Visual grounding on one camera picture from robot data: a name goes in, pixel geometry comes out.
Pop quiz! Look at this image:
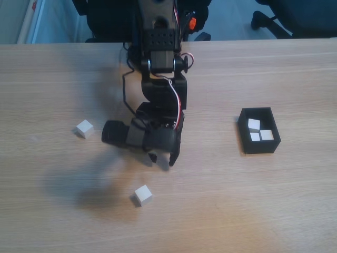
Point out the black open box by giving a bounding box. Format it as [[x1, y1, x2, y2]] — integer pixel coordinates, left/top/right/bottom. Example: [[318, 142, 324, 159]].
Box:
[[237, 106, 282, 155]]

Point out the black clamp orange knob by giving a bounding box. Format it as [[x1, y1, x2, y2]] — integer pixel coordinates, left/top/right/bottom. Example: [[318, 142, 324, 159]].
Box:
[[184, 10, 197, 35]]

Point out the white panel beige edge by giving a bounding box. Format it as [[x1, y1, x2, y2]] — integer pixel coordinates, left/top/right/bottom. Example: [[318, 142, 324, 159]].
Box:
[[17, 0, 80, 44]]

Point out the dark blue office chair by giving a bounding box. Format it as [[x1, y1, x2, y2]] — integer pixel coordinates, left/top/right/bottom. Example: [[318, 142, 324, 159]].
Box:
[[250, 0, 337, 40]]

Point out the black oval camera box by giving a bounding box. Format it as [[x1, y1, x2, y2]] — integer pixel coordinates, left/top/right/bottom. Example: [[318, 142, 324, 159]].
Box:
[[101, 120, 178, 154]]

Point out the white red servo cable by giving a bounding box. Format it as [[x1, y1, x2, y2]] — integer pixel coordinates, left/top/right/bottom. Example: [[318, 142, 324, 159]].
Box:
[[155, 75, 185, 130]]

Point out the thin black camera cable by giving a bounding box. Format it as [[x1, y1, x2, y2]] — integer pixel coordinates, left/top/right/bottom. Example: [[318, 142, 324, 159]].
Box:
[[121, 43, 144, 121]]

